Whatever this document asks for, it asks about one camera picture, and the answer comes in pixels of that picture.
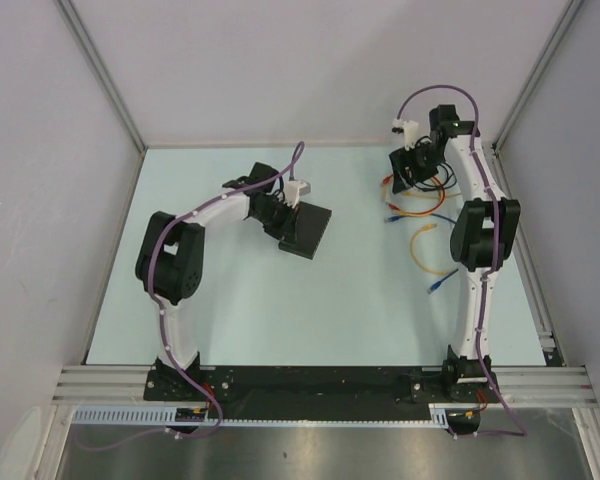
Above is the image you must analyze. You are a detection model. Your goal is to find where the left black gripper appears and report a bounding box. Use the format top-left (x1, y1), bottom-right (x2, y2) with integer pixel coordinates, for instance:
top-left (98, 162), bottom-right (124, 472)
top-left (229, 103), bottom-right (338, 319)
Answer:
top-left (251, 197), bottom-right (300, 245)

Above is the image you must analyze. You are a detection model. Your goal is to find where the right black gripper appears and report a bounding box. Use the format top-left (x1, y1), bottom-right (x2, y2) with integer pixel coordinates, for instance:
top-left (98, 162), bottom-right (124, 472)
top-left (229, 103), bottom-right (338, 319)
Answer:
top-left (388, 140), bottom-right (445, 195)

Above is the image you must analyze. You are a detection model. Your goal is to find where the yellow ethernet cable pulled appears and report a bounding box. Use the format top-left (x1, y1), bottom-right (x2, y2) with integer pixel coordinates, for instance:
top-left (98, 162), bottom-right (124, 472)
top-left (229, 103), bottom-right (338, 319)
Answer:
top-left (380, 174), bottom-right (461, 218)

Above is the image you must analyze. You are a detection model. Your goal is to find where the black ethernet cable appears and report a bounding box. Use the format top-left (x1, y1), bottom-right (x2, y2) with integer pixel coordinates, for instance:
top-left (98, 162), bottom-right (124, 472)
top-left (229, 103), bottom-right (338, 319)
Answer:
top-left (410, 164), bottom-right (462, 193)

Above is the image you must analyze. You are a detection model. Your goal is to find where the black network switch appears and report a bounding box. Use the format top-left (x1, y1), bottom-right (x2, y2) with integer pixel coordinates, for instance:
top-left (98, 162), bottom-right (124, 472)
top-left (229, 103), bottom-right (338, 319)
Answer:
top-left (278, 202), bottom-right (332, 260)

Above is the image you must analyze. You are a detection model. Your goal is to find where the yellow ethernet cable looped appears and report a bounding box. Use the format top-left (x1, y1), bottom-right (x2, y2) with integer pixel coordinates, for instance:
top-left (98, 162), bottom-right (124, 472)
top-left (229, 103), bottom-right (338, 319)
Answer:
top-left (410, 223), bottom-right (461, 277)

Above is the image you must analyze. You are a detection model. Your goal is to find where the blue ethernet cable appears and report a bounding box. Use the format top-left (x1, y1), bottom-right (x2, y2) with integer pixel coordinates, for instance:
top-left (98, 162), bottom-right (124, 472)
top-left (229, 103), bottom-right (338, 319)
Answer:
top-left (383, 213), bottom-right (462, 295)

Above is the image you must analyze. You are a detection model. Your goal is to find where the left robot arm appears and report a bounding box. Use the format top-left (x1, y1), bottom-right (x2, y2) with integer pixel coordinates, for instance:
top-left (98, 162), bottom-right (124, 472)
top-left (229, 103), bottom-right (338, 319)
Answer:
top-left (135, 162), bottom-right (310, 400)

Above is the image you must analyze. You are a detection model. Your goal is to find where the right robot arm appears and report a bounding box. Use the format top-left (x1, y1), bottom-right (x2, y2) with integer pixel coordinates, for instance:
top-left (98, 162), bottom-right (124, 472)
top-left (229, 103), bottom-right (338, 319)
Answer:
top-left (389, 105), bottom-right (521, 401)

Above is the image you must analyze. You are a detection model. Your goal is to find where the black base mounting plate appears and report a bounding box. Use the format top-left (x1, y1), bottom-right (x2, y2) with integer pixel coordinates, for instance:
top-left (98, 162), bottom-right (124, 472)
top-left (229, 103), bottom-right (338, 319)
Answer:
top-left (143, 362), bottom-right (496, 424)

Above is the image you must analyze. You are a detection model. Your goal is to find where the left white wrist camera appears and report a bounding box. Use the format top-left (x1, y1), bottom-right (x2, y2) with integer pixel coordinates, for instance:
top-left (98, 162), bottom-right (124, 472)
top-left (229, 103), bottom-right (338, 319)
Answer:
top-left (283, 179), bottom-right (311, 208)

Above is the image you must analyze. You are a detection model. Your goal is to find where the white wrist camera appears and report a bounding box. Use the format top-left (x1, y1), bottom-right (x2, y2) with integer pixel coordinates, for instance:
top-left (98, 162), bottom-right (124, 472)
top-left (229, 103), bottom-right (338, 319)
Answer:
top-left (392, 118), bottom-right (420, 151)
top-left (283, 179), bottom-right (311, 208)

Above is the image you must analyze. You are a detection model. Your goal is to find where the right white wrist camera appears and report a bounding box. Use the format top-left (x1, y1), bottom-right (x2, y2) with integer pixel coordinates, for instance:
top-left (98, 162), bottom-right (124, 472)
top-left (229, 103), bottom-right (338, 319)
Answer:
top-left (392, 118), bottom-right (420, 151)

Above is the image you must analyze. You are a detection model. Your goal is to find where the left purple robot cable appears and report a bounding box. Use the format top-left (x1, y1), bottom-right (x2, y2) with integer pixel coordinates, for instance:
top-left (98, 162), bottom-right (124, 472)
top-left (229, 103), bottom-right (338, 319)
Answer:
top-left (73, 141), bottom-right (305, 454)

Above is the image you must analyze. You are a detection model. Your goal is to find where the right aluminium frame post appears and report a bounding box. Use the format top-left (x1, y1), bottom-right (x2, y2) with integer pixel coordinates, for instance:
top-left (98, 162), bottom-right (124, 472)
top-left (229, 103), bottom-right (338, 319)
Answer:
top-left (491, 0), bottom-right (586, 153)

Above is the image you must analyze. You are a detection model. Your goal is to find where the aluminium frame post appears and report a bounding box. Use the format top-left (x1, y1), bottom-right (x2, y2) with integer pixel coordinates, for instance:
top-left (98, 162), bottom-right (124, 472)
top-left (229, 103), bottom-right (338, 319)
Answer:
top-left (53, 0), bottom-right (147, 157)
top-left (491, 0), bottom-right (586, 153)

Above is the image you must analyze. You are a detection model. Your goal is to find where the right side aluminium rail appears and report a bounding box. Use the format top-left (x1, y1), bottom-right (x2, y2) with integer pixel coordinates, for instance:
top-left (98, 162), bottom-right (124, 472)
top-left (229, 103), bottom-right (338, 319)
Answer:
top-left (484, 144), bottom-right (564, 369)

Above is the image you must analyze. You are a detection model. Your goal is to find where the aluminium rail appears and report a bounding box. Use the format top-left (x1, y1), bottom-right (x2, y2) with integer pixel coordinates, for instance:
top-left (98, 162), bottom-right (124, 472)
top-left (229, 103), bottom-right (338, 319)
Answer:
top-left (484, 144), bottom-right (564, 369)
top-left (53, 365), bottom-right (598, 408)

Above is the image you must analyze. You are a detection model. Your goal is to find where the aluminium front rail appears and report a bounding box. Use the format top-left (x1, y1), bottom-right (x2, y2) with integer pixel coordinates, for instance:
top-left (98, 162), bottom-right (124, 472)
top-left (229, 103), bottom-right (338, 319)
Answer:
top-left (53, 365), bottom-right (598, 408)

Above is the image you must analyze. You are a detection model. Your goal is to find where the slotted cable duct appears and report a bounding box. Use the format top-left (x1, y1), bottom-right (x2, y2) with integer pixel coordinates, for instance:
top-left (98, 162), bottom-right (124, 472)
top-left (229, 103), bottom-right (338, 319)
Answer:
top-left (72, 405), bottom-right (448, 429)

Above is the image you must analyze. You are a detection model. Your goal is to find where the left aluminium frame post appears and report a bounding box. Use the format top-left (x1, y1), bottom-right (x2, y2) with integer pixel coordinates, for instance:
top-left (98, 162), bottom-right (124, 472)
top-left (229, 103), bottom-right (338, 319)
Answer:
top-left (53, 0), bottom-right (147, 157)

